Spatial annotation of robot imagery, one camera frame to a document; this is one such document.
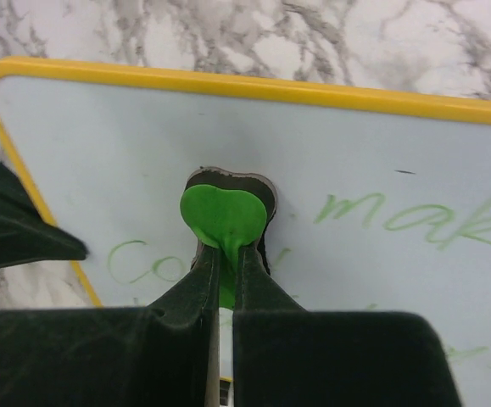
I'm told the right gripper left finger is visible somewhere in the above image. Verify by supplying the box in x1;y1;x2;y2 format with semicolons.
0;245;221;406

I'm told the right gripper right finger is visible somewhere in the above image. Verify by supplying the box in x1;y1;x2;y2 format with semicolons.
232;245;461;406

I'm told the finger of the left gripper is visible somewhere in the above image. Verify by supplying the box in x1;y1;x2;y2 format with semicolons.
0;162;88;268

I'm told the green whiteboard eraser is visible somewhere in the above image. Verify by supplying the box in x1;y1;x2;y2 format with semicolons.
180;167;277;310

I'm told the yellow framed whiteboard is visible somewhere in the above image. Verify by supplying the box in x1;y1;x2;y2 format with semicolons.
0;57;491;406

